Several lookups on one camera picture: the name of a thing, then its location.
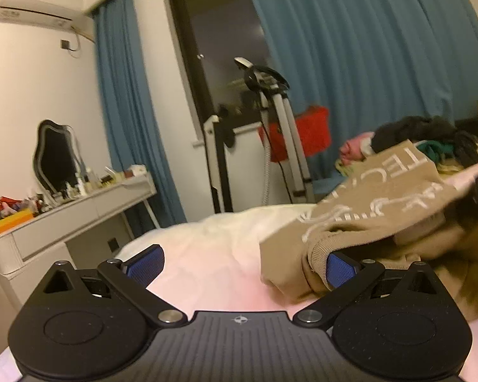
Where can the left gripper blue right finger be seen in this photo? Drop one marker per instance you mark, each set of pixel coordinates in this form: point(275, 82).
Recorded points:
point(340, 268)

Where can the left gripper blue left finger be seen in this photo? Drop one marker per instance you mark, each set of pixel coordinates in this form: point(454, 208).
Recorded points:
point(145, 266)

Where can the tan printed sweatshirt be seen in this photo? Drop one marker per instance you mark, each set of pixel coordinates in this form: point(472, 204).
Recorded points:
point(396, 210)

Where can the black clothes pile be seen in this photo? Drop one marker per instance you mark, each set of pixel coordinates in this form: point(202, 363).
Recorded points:
point(427, 129)

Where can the pink blue white duvet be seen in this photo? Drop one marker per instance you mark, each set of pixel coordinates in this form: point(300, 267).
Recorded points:
point(215, 263)

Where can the pink garment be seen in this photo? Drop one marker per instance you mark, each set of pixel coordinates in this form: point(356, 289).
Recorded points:
point(357, 148)

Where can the white dressing table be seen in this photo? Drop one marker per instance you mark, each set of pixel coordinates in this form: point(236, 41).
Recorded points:
point(83, 232)

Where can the black framed wavy mirror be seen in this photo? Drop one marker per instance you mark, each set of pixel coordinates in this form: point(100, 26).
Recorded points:
point(56, 160)

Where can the red fuzzy cloth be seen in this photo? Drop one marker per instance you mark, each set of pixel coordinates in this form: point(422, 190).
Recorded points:
point(313, 129)

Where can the green garment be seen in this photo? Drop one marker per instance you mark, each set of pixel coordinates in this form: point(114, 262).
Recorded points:
point(436, 151)

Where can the white folded treadmill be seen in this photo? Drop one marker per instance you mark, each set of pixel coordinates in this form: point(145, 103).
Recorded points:
point(215, 156)

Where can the orange box on table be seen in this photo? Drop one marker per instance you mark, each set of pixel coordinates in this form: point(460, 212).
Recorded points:
point(15, 220)

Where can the garment steamer on stand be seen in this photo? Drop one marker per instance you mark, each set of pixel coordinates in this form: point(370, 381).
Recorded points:
point(272, 88)

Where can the left blue curtain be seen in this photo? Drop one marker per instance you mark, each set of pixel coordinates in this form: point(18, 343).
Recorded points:
point(132, 130)

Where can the blue curtain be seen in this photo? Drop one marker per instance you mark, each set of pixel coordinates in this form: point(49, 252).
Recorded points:
point(132, 130)
point(372, 62)

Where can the right blue curtain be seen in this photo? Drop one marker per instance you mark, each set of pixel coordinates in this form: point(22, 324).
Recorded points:
point(372, 62)

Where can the dark window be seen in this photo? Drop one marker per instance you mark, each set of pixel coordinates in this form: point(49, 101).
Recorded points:
point(211, 34)

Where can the white air conditioner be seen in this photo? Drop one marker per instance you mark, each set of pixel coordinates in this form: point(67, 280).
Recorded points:
point(53, 14)

